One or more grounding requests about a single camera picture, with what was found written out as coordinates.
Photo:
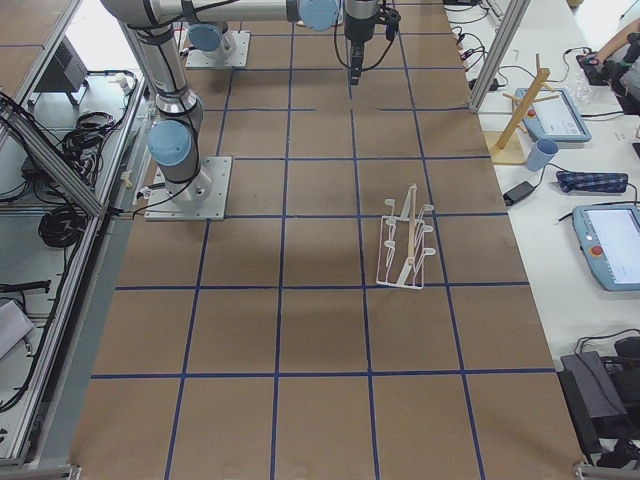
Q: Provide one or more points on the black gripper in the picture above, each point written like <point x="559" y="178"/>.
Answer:
<point x="357" y="29"/>

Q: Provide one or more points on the person forearm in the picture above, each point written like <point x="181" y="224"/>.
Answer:
<point x="616" y="42"/>

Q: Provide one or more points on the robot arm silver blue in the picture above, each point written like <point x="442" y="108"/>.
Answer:
<point x="212" y="38"/>
<point x="173" y="140"/>

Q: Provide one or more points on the blue cup on desk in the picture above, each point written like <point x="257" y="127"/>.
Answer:
<point x="541" y="153"/>

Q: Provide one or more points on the wooden mug tree stand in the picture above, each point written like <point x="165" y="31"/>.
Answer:
<point x="502" y="147"/>

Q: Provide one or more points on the far teach pendant tablet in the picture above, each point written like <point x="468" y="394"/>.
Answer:
<point x="557" y="119"/>

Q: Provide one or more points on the teach pendant tablet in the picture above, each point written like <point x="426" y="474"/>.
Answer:
<point x="608" y="236"/>
<point x="557" y="119"/>

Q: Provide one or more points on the black power adapter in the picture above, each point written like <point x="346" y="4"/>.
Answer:
<point x="518" y="193"/>

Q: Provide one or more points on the blue plaid pencil case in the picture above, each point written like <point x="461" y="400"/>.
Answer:
<point x="569" y="181"/>

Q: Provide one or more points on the near teach pendant tablet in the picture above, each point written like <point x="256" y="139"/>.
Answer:
<point x="608" y="236"/>

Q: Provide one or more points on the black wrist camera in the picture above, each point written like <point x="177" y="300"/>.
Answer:
<point x="391" y="19"/>

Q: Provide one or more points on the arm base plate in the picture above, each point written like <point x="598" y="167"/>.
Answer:
<point x="198" y="60"/>
<point x="204" y="199"/>

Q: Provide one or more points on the aluminium frame post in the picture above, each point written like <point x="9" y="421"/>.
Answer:
<point x="508" y="15"/>

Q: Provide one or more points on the white wire cup rack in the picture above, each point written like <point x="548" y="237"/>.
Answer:
<point x="403" y="249"/>

